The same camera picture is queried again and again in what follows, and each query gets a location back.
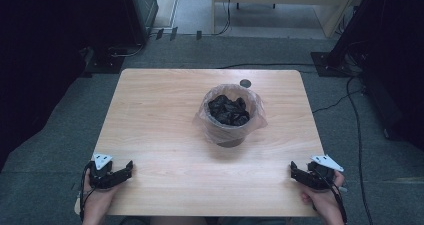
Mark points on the black stand base plate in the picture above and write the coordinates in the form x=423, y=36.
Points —
x=328, y=66
x=106, y=65

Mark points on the small brown trash bin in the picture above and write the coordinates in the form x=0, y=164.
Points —
x=230, y=136

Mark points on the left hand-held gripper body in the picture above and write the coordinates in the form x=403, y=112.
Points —
x=100, y=174

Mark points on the person's left hand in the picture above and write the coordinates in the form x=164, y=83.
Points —
x=97, y=198

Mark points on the clear plastic bin liner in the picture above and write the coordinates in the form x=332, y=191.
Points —
x=258, y=116

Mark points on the crumpled black plastic bag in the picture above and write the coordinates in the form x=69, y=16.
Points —
x=229, y=111

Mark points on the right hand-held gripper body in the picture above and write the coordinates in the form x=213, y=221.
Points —
x=320, y=175

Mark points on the person's right hand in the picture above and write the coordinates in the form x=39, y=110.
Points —
x=321, y=201

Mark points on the black curtain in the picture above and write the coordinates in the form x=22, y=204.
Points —
x=393, y=51
x=40, y=51

